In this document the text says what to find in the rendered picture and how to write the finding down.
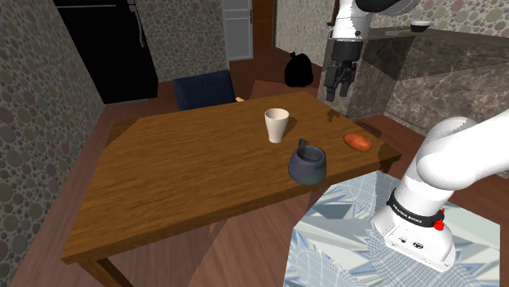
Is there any brown wooden table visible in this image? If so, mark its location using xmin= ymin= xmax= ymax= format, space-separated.
xmin=60 ymin=91 xmax=403 ymax=287

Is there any marble kitchen counter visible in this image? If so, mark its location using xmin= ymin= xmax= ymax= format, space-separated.
xmin=317 ymin=25 xmax=509 ymax=180

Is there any dark bowl with white rim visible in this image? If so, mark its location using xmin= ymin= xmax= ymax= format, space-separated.
xmin=409 ymin=20 xmax=432 ymax=33

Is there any orange sweet potato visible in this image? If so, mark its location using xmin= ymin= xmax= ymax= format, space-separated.
xmin=343 ymin=132 xmax=374 ymax=153

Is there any dark blue chair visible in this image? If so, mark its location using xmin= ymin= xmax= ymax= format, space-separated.
xmin=172 ymin=69 xmax=246 ymax=112

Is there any black garbage bag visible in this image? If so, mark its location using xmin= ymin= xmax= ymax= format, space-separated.
xmin=283 ymin=51 xmax=314 ymax=88

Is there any dark blue-grey mug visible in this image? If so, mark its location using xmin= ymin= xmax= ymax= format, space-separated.
xmin=287 ymin=137 xmax=328 ymax=187

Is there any black refrigerator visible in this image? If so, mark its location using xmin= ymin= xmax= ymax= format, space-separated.
xmin=52 ymin=0 xmax=160 ymax=105

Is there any white door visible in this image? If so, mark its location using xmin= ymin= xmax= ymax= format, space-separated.
xmin=220 ymin=0 xmax=255 ymax=62

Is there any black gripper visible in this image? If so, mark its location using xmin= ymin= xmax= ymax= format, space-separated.
xmin=323 ymin=40 xmax=364 ymax=103

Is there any cream white cup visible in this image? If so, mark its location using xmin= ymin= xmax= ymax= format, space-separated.
xmin=263 ymin=108 xmax=290 ymax=144

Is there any pale patterned robot stand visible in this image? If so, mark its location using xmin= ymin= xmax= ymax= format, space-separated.
xmin=282 ymin=170 xmax=502 ymax=287

